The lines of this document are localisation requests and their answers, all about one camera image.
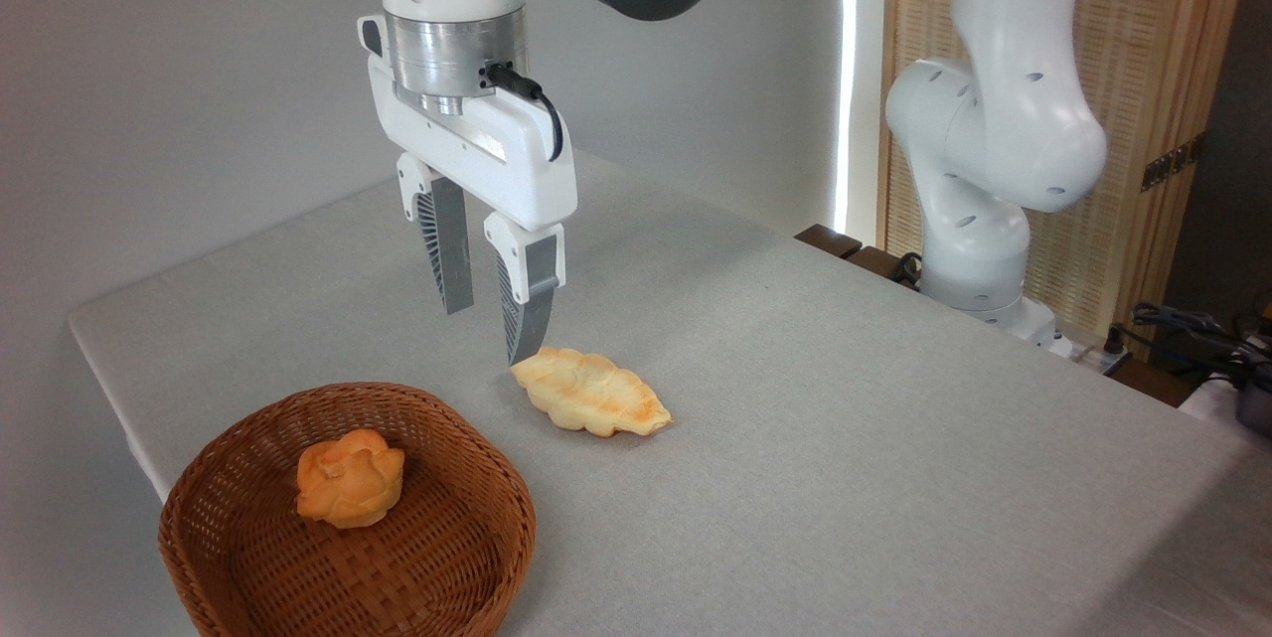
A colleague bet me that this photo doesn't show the round orange bread bun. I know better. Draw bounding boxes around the round orange bread bun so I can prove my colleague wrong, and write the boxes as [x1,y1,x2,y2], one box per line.
[295,429,406,530]

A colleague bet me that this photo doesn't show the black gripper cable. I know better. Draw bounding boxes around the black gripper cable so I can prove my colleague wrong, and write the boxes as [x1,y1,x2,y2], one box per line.
[484,63,564,163]

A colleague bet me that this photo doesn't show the brown wicker basket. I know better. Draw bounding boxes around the brown wicker basket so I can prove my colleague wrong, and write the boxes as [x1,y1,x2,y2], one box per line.
[158,382,538,637]

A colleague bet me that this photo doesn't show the dark metal screen hinge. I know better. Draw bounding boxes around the dark metal screen hinge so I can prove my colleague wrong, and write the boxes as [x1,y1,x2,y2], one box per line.
[1140,133,1206,193]

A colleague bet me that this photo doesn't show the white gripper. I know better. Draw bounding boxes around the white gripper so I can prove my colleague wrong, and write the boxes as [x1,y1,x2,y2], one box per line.
[358,15,579,366]

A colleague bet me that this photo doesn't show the black cable bundle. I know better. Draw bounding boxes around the black cable bundle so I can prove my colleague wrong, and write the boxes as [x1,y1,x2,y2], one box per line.
[1128,302,1272,390]

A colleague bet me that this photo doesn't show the bamboo folding screen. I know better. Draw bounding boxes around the bamboo folding screen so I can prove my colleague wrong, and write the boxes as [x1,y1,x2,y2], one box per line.
[876,0,1258,360]

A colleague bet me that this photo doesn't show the grey tablecloth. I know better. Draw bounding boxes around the grey tablecloth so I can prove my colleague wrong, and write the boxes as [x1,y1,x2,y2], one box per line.
[68,148,1272,637]

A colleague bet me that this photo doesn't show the long pale leaf-shaped bread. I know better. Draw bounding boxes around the long pale leaf-shaped bread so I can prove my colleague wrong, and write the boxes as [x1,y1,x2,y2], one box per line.
[511,347,674,438]

